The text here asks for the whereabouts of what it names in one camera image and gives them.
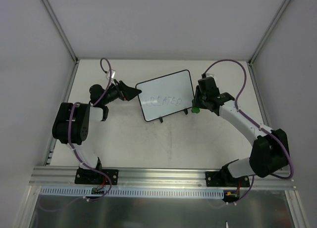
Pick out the green whiteboard eraser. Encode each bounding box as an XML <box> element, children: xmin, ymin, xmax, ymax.
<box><xmin>191</xmin><ymin>107</ymin><xmax>200</xmax><ymax>114</ymax></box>

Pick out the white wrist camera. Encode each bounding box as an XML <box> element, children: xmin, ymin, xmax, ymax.
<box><xmin>106</xmin><ymin>69</ymin><xmax>116</xmax><ymax>80</ymax></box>
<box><xmin>202</xmin><ymin>73</ymin><xmax>215</xmax><ymax>79</ymax></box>

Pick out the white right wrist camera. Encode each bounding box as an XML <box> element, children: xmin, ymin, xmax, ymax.
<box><xmin>202</xmin><ymin>73</ymin><xmax>215</xmax><ymax>79</ymax></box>

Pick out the left aluminium frame post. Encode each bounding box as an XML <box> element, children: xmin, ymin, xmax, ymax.
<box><xmin>41</xmin><ymin>0</ymin><xmax>78</xmax><ymax>63</ymax></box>

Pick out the white slotted cable duct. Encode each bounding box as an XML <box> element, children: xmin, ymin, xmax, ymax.
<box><xmin>39</xmin><ymin>186</ymin><xmax>225</xmax><ymax>199</ymax></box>

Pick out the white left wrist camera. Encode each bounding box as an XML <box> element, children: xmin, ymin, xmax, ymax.
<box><xmin>106</xmin><ymin>69</ymin><xmax>116</xmax><ymax>80</ymax></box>

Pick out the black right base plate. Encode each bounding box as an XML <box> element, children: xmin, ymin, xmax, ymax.
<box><xmin>205</xmin><ymin>171</ymin><xmax>251</xmax><ymax>188</ymax></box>

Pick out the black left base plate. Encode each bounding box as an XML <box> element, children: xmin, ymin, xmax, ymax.
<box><xmin>74</xmin><ymin>168</ymin><xmax>119</xmax><ymax>185</ymax></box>

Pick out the aluminium mounting rail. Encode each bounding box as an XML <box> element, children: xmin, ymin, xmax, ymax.
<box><xmin>29</xmin><ymin>166</ymin><xmax>297</xmax><ymax>190</ymax></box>

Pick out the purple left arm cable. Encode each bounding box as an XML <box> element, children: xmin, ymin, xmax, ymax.
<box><xmin>37</xmin><ymin>57</ymin><xmax>117</xmax><ymax>212</ymax></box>

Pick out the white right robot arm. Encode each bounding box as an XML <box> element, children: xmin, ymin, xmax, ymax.
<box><xmin>193</xmin><ymin>77</ymin><xmax>290</xmax><ymax>186</ymax></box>

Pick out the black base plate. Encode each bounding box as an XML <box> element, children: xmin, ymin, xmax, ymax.
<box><xmin>74</xmin><ymin>168</ymin><xmax>119</xmax><ymax>185</ymax></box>
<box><xmin>205</xmin><ymin>171</ymin><xmax>251</xmax><ymax>188</ymax></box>

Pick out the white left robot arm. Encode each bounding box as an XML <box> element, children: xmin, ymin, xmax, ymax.
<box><xmin>52</xmin><ymin>80</ymin><xmax>142</xmax><ymax>183</ymax></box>

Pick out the small black-framed whiteboard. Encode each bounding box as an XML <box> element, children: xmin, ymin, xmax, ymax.
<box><xmin>135</xmin><ymin>69</ymin><xmax>194</xmax><ymax>122</ymax></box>

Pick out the right aluminium frame post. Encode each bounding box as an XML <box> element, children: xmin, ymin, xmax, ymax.
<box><xmin>247</xmin><ymin>0</ymin><xmax>297</xmax><ymax>65</ymax></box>

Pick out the aluminium frame post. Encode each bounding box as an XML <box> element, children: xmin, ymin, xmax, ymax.
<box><xmin>247</xmin><ymin>0</ymin><xmax>297</xmax><ymax>65</ymax></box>
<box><xmin>41</xmin><ymin>0</ymin><xmax>78</xmax><ymax>63</ymax></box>

